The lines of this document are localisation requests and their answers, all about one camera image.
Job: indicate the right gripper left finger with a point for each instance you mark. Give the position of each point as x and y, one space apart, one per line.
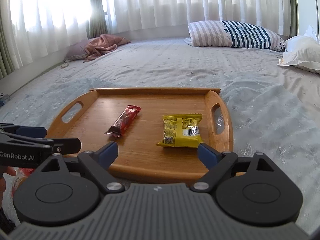
94 167

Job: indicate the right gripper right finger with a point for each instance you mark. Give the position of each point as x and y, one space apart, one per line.
219 165

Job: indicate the brown chocolate bar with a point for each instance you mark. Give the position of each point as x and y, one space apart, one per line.
123 121

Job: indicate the yellow snack packet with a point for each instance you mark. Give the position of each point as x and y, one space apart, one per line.
181 130

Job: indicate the red cracker packet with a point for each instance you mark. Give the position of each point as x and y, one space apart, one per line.
21 176

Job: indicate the left hand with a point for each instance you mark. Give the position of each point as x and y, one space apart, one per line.
9 171

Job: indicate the wooden serving tray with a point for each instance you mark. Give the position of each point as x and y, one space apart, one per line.
140 158

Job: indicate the purple pillow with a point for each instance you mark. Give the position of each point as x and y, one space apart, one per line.
77 51

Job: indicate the pink crumpled cloth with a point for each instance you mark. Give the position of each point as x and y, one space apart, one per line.
104 44

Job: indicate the striped pillow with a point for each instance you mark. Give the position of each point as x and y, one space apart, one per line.
233 34

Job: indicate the white sheer curtain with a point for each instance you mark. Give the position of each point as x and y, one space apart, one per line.
35 29

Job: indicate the green drape curtain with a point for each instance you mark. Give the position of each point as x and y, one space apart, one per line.
96 23

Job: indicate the white pillow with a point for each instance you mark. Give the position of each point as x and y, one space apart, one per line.
302 51

